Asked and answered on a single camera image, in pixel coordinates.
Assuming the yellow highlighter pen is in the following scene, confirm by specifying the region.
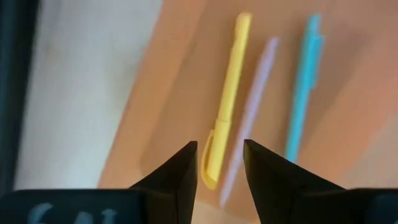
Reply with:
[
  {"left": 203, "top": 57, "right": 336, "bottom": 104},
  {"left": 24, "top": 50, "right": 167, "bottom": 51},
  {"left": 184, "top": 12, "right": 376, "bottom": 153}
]
[{"left": 200, "top": 11, "right": 253, "bottom": 190}]

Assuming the light blue pen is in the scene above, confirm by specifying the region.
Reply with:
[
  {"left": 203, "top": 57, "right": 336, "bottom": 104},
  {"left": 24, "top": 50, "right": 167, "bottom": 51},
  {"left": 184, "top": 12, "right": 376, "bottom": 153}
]
[{"left": 284, "top": 12, "right": 326, "bottom": 164}]

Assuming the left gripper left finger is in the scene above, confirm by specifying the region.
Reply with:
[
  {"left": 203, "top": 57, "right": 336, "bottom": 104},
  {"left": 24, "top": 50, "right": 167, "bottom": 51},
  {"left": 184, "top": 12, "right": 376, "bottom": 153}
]
[{"left": 0, "top": 141, "right": 199, "bottom": 224}]

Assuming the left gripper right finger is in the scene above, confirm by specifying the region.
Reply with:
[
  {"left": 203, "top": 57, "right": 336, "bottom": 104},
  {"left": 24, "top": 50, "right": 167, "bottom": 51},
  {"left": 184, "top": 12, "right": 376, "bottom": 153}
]
[{"left": 243, "top": 138, "right": 398, "bottom": 224}]

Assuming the orange plastic tray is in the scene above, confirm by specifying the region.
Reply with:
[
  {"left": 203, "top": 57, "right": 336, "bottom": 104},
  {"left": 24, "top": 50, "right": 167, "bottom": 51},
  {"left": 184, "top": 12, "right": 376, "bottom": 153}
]
[{"left": 96, "top": 0, "right": 398, "bottom": 224}]

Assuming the lilac pen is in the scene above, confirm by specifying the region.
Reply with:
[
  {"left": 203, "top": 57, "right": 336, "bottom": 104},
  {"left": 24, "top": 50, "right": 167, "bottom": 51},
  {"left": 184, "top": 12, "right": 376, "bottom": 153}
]
[{"left": 218, "top": 36, "right": 280, "bottom": 208}]

